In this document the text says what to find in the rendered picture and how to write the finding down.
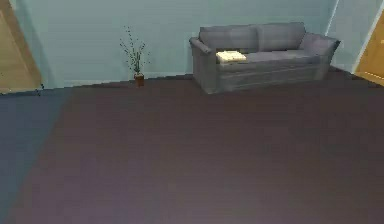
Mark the cream folded cushion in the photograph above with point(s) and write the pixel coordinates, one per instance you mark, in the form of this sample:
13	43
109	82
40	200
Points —
230	56

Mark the light wooden room door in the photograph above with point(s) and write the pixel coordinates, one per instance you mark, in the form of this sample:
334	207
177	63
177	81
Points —
15	56

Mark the orange wooden room door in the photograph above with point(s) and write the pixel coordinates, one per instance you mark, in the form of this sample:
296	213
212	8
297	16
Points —
373	56

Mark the grey two-seat sofa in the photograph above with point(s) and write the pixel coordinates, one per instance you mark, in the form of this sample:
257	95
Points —
266	66

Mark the green house plant brown pot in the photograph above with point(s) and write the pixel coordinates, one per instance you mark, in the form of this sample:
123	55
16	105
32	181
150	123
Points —
136	63

